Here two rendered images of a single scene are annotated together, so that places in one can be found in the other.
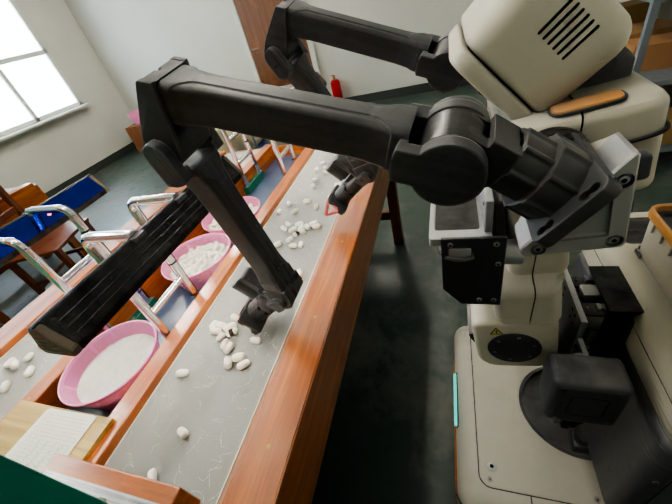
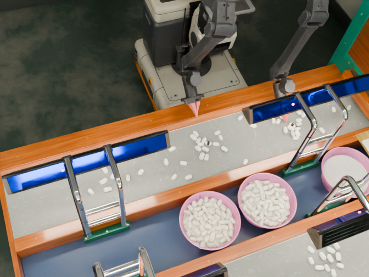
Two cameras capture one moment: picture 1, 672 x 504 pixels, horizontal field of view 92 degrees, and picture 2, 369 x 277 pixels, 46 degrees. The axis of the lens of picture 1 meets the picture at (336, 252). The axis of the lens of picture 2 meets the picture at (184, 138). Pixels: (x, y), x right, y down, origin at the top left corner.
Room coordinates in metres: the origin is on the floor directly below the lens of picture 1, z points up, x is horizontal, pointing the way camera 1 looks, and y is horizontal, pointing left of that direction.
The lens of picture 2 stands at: (1.99, 0.68, 2.53)
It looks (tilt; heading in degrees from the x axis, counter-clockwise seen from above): 58 degrees down; 216
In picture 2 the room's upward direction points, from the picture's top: 10 degrees clockwise
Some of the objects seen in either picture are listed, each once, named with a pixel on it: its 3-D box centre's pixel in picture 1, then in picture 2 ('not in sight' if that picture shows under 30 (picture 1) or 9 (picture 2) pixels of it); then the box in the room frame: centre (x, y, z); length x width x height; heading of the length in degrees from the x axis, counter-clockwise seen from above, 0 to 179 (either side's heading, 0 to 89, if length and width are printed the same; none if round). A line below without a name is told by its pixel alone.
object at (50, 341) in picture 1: (163, 228); (311, 94); (0.70, 0.36, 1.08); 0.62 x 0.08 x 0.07; 155
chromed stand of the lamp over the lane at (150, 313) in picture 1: (178, 280); (305, 132); (0.74, 0.43, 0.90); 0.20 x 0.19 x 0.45; 155
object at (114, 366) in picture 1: (122, 369); (344, 176); (0.66, 0.69, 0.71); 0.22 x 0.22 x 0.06
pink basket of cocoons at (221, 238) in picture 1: (201, 263); (264, 203); (1.06, 0.50, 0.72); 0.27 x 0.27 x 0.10
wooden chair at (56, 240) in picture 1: (47, 240); not in sight; (2.43, 2.09, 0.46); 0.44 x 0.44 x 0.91; 85
